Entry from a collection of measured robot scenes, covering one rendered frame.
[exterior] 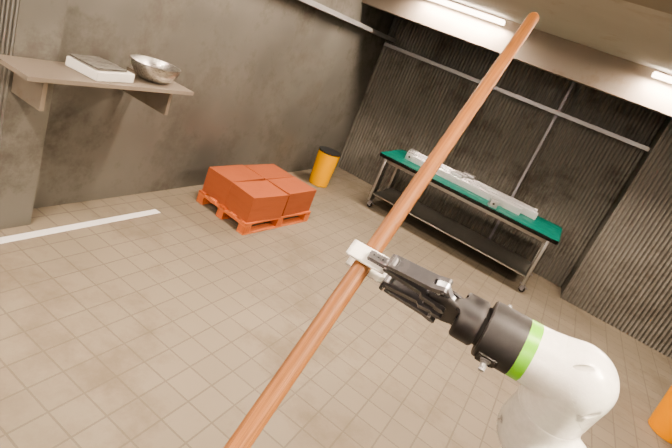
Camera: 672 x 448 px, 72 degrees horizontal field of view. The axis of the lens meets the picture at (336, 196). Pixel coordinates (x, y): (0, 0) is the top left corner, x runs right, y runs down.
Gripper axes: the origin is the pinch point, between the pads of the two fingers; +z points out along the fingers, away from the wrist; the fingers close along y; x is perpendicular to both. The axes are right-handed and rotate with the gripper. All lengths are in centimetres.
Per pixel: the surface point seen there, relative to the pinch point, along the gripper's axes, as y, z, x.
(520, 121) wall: 456, 23, 536
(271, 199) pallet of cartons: 345, 200, 164
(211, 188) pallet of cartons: 347, 266, 141
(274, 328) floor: 294, 96, 42
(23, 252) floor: 234, 269, -25
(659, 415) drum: 410, -224, 195
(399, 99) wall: 496, 219, 518
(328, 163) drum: 488, 241, 331
